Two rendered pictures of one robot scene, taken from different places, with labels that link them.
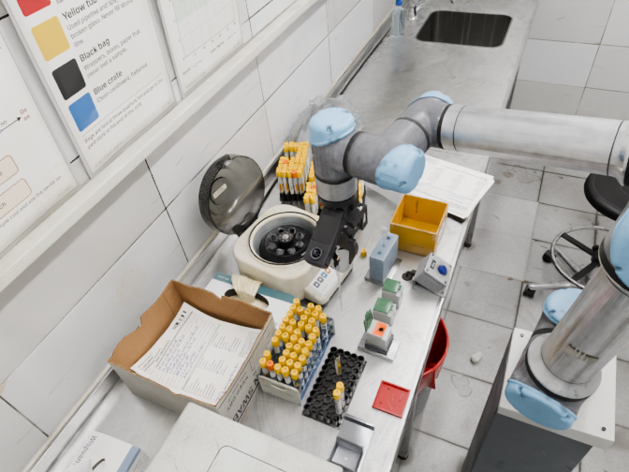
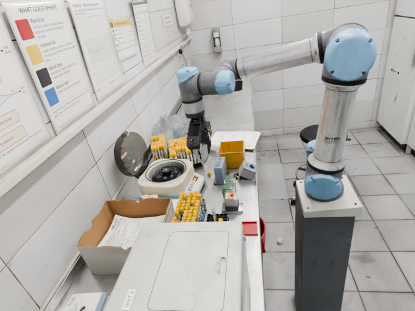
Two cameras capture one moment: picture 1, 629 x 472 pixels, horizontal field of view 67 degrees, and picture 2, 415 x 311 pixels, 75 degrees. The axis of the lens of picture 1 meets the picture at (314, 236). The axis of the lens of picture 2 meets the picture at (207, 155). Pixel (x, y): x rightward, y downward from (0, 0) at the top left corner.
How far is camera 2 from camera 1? 0.38 m
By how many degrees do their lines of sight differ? 21
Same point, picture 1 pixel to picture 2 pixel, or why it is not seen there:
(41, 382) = (34, 264)
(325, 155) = (187, 86)
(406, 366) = (250, 213)
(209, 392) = not seen: hidden behind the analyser
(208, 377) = not seen: hidden behind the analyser
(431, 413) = (267, 277)
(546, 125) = (281, 48)
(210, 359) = not seen: hidden behind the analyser
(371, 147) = (209, 74)
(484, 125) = (255, 57)
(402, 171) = (227, 78)
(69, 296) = (49, 206)
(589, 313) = (328, 113)
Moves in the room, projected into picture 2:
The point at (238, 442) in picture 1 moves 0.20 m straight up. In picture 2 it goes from (179, 229) to (160, 163)
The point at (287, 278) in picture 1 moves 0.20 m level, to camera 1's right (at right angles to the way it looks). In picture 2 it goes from (173, 186) to (215, 171)
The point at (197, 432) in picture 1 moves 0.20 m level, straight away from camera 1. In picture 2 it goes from (152, 232) to (105, 210)
